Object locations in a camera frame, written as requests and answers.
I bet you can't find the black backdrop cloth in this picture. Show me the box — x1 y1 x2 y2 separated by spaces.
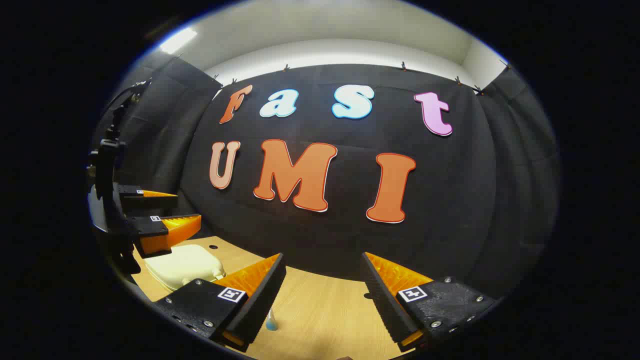
90 50 561 301

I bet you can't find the cream yellow suitcase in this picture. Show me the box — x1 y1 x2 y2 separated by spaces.
144 244 227 292

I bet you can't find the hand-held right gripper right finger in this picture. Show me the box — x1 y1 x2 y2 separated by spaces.
361 251 497 353

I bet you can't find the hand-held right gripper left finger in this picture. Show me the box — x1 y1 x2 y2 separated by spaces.
154 252 287 353

